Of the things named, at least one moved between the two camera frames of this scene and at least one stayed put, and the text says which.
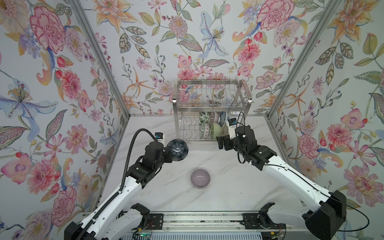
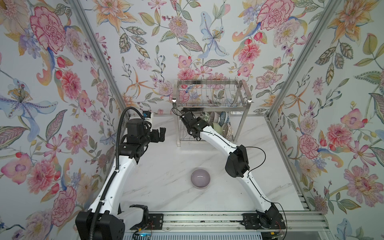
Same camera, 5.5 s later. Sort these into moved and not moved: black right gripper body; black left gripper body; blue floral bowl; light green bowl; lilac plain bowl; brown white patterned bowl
Moved: black left gripper body; black right gripper body
Not moved: lilac plain bowl; light green bowl; brown white patterned bowl; blue floral bowl
